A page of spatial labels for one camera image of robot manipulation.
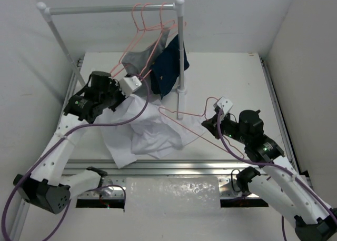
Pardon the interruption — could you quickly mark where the pink hanger middle of trio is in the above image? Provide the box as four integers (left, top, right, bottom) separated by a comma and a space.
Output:
140, 2, 171, 78

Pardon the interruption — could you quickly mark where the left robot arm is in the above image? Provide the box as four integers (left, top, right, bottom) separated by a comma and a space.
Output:
13, 71, 126, 214

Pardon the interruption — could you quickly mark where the pink wire hanger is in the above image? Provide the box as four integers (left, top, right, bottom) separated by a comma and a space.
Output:
158, 96, 229, 153

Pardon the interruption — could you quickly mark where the pink hanger of trio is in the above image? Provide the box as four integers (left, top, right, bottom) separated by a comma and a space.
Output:
110, 3, 145, 78
140, 2, 171, 78

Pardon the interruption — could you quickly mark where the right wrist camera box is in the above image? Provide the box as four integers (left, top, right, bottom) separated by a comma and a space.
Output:
215, 97, 233, 115

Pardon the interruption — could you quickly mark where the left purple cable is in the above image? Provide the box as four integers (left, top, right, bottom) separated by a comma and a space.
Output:
0, 76, 153, 241

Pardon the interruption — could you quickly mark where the purple cable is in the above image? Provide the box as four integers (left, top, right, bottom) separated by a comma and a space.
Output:
215, 112, 337, 241
0, 76, 153, 241

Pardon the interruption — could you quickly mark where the white shirt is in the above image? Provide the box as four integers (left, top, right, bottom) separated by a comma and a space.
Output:
96, 95, 206, 168

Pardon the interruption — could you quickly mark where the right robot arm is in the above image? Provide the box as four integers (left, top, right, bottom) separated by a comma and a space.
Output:
202, 109, 336, 240

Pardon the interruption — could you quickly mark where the grey shirt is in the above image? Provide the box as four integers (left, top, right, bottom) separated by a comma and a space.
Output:
121, 27, 171, 99

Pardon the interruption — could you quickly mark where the white clothes rack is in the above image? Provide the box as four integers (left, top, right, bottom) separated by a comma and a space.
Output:
36, 0, 187, 120

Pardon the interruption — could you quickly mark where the pink hanger left of trio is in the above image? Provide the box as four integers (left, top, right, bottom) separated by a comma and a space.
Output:
110, 3, 145, 78

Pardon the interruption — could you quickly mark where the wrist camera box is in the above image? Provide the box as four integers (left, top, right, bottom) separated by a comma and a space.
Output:
215, 97, 233, 115
119, 76, 142, 96

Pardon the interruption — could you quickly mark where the navy denim garment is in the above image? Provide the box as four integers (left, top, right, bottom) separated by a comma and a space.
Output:
150, 35, 180, 99

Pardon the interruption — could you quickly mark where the aluminium rail frame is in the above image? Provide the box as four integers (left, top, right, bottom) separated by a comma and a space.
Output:
7, 54, 301, 236

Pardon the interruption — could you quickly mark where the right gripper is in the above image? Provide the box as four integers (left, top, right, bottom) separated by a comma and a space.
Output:
201, 110, 249, 145

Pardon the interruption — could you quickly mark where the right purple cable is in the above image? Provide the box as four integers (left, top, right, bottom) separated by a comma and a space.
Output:
215, 112, 337, 241

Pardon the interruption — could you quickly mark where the white foam board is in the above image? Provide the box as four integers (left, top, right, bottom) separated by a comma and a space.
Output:
20, 177, 297, 240

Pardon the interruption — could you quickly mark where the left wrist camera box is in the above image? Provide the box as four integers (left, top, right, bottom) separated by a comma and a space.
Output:
119, 76, 142, 96

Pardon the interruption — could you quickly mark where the pink hanger with navy garment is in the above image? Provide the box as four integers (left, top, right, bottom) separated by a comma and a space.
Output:
159, 3, 187, 35

